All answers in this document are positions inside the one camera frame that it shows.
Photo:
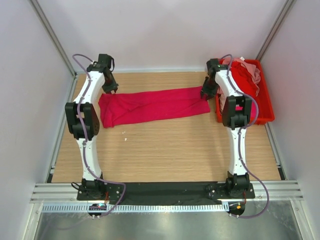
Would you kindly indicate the pink t shirt in bin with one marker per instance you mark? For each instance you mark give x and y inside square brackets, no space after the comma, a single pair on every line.
[226,61]

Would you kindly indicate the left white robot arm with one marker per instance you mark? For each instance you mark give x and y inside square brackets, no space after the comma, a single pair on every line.
[83,122]

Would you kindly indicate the left corner aluminium post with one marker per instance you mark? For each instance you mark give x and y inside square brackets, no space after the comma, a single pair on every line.
[52,35]

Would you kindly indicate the red t shirt in bin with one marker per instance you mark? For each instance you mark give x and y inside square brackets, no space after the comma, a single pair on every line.
[244,78]

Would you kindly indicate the crimson t shirt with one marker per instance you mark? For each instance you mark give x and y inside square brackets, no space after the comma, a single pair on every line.
[141,107]

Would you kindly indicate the slotted cable duct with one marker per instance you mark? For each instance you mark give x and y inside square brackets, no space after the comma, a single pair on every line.
[100,208]

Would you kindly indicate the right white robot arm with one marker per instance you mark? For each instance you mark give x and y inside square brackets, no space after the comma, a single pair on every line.
[236,116]

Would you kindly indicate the magenta t shirt in bin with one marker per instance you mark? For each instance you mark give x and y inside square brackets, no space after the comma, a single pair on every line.
[254,110]

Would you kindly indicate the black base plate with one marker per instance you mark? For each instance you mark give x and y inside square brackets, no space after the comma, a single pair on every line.
[152,191]

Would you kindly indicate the aluminium frame rail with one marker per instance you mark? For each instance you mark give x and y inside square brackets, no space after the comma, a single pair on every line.
[279,190]

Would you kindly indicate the red plastic bin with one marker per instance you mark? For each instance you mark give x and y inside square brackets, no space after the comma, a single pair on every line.
[265,109]

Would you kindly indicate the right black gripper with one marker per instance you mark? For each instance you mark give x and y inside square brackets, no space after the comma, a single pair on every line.
[205,90]

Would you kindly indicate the right corner aluminium post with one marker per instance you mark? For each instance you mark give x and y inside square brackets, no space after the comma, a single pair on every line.
[280,19]

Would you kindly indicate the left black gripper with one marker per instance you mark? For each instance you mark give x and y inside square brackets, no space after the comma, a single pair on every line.
[113,87]

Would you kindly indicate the corner aluminium post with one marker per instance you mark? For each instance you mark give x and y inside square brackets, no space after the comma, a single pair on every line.
[52,35]
[280,19]

